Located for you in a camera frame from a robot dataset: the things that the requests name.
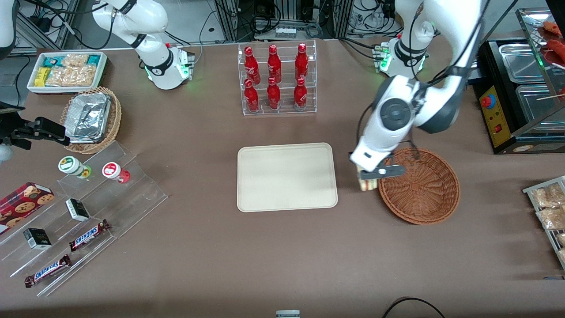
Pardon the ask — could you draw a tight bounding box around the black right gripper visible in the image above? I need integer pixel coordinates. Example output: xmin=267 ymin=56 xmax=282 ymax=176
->
xmin=0 ymin=102 xmax=71 ymax=163

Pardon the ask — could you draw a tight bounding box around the aluminium foil tray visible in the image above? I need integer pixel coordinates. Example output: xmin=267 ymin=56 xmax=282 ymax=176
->
xmin=65 ymin=92 xmax=112 ymax=144

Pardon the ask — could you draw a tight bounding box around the empty-weave brown wicker basket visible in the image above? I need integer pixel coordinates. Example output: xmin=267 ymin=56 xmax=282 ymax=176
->
xmin=377 ymin=147 xmax=461 ymax=226

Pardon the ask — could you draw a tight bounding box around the light wicker basket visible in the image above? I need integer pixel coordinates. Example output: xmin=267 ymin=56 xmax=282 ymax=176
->
xmin=60 ymin=86 xmax=122 ymax=155

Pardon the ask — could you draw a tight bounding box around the beige plastic tray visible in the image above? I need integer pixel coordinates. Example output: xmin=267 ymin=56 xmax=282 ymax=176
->
xmin=237 ymin=142 xmax=339 ymax=213

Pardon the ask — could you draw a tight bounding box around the green lid yogurt cup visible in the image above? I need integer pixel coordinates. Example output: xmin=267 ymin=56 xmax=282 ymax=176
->
xmin=58 ymin=155 xmax=92 ymax=179

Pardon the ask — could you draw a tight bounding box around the white plastic snack bin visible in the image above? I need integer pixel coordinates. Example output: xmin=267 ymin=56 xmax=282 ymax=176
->
xmin=26 ymin=51 xmax=109 ymax=95

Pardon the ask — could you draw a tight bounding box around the clear bag of crackers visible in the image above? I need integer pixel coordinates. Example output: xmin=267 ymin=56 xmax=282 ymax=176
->
xmin=45 ymin=66 xmax=71 ymax=87
xmin=67 ymin=65 xmax=98 ymax=87
xmin=62 ymin=53 xmax=90 ymax=69

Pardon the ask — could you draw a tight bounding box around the red lid yogurt cup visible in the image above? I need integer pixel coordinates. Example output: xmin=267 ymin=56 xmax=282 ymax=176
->
xmin=102 ymin=162 xmax=131 ymax=184

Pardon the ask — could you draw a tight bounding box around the red cookie box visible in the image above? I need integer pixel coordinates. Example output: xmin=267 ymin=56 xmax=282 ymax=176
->
xmin=0 ymin=182 xmax=56 ymax=235

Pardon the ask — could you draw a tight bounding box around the small black carton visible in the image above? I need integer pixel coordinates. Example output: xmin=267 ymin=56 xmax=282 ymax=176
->
xmin=65 ymin=198 xmax=90 ymax=222
xmin=23 ymin=227 xmax=53 ymax=250

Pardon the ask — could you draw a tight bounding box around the clear acrylic stepped display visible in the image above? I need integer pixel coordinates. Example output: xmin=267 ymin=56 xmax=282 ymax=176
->
xmin=0 ymin=140 xmax=169 ymax=297

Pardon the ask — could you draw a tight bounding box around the red cola bottle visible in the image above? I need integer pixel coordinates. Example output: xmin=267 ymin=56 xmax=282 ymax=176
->
xmin=294 ymin=77 xmax=308 ymax=111
xmin=244 ymin=46 xmax=261 ymax=84
xmin=267 ymin=44 xmax=282 ymax=83
xmin=267 ymin=77 xmax=281 ymax=110
xmin=295 ymin=43 xmax=309 ymax=81
xmin=244 ymin=79 xmax=260 ymax=112

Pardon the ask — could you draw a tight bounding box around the clear acrylic bottle rack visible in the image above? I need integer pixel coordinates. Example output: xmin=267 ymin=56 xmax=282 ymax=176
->
xmin=237 ymin=39 xmax=317 ymax=116

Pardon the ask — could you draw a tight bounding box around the Snickers chocolate bar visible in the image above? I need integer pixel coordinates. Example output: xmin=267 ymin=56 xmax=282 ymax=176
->
xmin=68 ymin=220 xmax=111 ymax=252
xmin=24 ymin=254 xmax=72 ymax=288

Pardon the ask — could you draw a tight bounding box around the black food warmer appliance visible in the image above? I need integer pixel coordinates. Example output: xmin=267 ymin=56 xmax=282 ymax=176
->
xmin=479 ymin=7 xmax=565 ymax=155

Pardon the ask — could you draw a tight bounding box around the steel warmer pan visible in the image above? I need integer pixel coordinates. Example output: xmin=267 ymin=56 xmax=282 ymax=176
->
xmin=499 ymin=42 xmax=547 ymax=84
xmin=516 ymin=84 xmax=565 ymax=129

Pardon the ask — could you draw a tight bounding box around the black cable loop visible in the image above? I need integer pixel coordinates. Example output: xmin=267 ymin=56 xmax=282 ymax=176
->
xmin=382 ymin=297 xmax=446 ymax=318

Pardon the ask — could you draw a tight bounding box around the grey wire rack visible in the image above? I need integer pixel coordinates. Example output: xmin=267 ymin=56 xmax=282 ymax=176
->
xmin=522 ymin=176 xmax=565 ymax=271

